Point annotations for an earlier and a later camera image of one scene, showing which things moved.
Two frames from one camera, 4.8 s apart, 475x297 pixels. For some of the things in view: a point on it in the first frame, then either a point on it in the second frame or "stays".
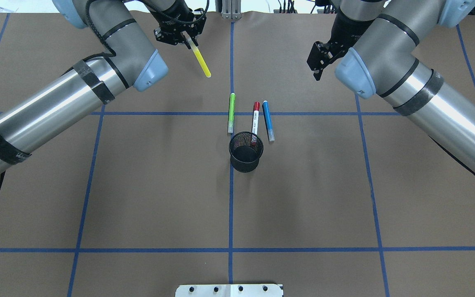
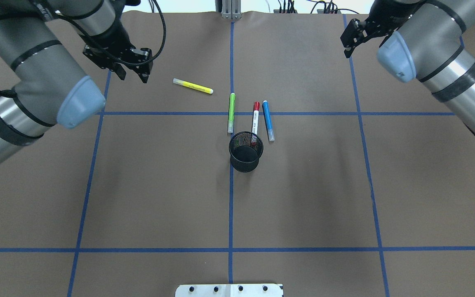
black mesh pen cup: x=245 y=149 stays
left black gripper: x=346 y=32 to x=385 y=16
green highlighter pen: x=231 y=113 stays
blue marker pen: x=268 y=121 stays
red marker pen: x=256 y=108 stays
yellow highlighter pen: x=195 y=48 to x=187 y=84
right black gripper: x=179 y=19 to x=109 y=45
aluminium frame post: x=231 y=9 stays
